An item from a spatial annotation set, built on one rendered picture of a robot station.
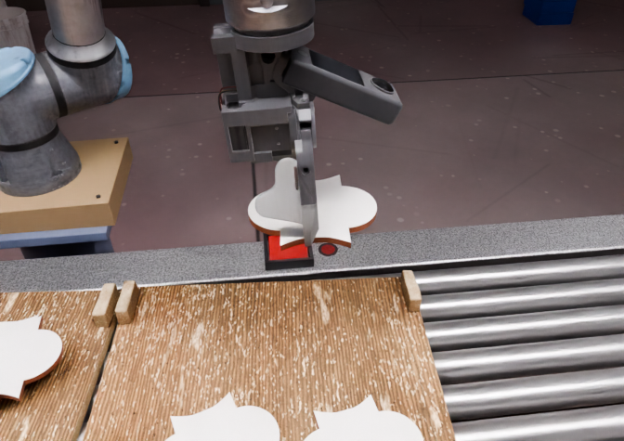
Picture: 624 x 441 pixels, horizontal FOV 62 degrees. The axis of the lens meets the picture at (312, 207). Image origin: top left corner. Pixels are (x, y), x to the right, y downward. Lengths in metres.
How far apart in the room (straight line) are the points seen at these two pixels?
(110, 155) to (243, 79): 0.70
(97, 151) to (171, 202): 1.41
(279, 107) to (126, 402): 0.40
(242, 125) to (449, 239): 0.51
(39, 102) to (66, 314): 0.39
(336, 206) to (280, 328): 0.22
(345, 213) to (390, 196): 1.98
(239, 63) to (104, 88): 0.61
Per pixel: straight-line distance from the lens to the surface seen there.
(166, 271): 0.85
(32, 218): 1.06
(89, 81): 1.03
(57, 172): 1.09
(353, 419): 0.63
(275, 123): 0.47
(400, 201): 2.50
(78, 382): 0.72
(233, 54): 0.46
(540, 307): 0.85
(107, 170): 1.10
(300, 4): 0.44
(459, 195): 2.61
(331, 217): 0.55
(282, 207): 0.50
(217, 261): 0.85
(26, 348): 0.74
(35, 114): 1.03
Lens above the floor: 1.49
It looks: 38 degrees down
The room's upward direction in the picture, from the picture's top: straight up
